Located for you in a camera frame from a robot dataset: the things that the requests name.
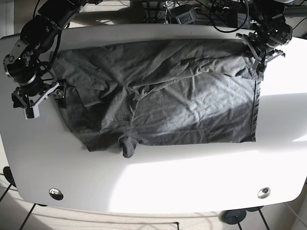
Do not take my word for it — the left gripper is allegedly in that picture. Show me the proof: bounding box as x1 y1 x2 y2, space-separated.
236 33 285 73

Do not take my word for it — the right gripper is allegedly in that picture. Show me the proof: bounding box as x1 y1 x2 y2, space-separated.
11 80 67 119

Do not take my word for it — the plain dark grey T-shirt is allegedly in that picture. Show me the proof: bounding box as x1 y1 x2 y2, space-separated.
53 39 264 158

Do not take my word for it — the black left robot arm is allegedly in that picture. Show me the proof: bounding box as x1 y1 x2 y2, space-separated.
236 0 293 73

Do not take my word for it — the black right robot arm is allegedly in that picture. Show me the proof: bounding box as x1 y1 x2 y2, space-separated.
3 0 87 119

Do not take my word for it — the grey multi-socket box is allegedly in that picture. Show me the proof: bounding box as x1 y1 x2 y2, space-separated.
175 5 197 24

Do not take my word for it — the left silver table grommet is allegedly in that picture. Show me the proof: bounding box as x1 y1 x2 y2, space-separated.
49 188 64 201

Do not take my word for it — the silver table grommet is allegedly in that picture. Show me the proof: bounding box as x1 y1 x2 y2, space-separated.
257 187 271 199
49 188 64 201

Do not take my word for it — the left black table leg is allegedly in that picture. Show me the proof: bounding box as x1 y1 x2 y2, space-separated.
19 204 36 230

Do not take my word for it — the right silver table grommet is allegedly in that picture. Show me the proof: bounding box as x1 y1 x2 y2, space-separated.
257 187 271 199

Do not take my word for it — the black round stand base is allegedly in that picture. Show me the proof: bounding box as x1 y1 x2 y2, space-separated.
222 209 247 225

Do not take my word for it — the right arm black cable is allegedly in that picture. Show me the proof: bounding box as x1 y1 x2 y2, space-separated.
38 28 63 80

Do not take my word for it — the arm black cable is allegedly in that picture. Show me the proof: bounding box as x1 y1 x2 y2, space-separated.
38 28 63 80
209 0 250 33

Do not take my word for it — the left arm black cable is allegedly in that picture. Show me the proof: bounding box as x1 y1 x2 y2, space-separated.
209 0 250 33

